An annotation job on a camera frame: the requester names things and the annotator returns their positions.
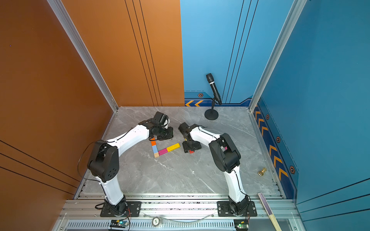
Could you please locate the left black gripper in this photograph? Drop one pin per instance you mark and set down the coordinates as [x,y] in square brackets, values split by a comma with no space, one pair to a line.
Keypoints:
[170,134]

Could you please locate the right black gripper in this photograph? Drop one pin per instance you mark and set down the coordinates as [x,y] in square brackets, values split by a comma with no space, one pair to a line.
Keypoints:
[197,147]

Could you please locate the long yellow block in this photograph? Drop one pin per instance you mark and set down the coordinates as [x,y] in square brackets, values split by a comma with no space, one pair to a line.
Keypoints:
[173,147]

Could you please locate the magenta block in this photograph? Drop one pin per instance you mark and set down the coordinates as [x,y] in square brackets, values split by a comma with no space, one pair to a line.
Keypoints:
[163,151]

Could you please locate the light blue block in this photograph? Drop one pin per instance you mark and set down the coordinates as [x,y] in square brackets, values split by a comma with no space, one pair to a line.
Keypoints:
[155,149]

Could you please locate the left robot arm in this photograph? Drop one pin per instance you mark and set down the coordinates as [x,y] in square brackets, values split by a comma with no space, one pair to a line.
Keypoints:
[104,159]

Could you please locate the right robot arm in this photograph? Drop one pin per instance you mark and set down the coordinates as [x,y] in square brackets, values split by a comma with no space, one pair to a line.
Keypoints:
[226,157]

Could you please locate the black microphone on stand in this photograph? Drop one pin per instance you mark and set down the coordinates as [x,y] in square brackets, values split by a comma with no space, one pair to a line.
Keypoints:
[212,114]

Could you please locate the brass knob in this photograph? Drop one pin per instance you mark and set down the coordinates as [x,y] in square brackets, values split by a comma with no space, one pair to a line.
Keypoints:
[262,172]

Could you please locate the right green circuit board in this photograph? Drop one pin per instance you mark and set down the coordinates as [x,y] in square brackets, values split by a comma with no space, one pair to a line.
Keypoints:
[241,225]

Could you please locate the green circuit board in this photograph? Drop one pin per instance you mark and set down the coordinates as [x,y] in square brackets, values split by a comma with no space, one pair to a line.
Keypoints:
[241,225]
[119,225]

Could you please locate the left green circuit board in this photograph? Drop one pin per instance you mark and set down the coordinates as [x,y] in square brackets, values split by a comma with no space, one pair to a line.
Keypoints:
[119,225]

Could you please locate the folded fan stick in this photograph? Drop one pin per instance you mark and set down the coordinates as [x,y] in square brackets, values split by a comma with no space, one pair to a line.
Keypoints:
[269,212]

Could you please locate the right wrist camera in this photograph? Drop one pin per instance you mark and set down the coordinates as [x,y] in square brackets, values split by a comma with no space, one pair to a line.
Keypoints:
[184,128]

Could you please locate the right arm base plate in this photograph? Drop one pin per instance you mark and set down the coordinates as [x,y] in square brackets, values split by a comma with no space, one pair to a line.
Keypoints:
[224,210]

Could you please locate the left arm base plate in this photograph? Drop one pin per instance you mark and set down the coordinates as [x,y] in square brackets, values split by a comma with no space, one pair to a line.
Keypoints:
[130,209]

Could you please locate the aluminium front rail frame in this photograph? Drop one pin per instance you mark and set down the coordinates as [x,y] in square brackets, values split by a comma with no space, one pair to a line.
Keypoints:
[178,212]

